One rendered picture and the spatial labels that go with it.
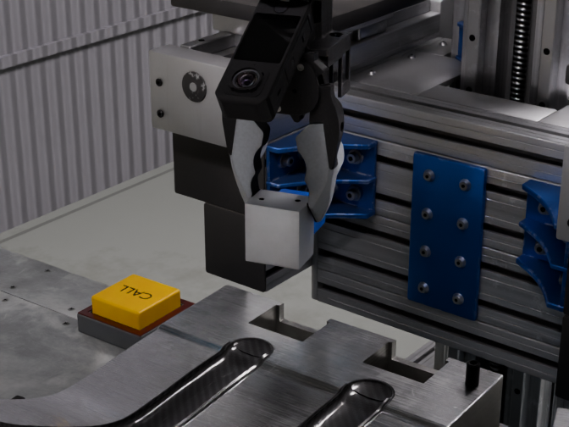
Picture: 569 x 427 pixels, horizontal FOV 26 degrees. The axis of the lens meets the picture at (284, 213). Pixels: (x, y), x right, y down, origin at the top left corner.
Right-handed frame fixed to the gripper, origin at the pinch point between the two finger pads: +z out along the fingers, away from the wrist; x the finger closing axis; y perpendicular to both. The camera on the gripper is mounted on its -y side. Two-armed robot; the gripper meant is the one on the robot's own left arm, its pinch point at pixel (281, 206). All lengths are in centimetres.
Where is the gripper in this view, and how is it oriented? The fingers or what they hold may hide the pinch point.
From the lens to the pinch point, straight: 105.5
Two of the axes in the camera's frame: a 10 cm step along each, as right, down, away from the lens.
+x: -9.3, -1.5, 3.4
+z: 0.0, 9.2, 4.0
